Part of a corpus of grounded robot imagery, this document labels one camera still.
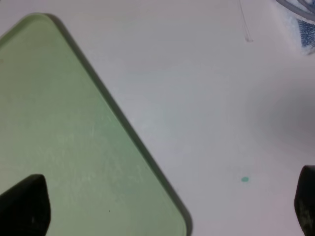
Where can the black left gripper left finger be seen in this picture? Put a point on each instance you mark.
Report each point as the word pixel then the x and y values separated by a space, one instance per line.
pixel 25 208

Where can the green plastic tray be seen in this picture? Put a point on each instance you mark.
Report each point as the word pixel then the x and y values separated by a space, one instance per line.
pixel 57 119

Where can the blue white striped towel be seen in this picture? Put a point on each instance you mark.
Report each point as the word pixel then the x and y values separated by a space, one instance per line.
pixel 298 17

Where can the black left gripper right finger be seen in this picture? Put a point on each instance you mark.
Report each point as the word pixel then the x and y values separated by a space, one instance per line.
pixel 304 201

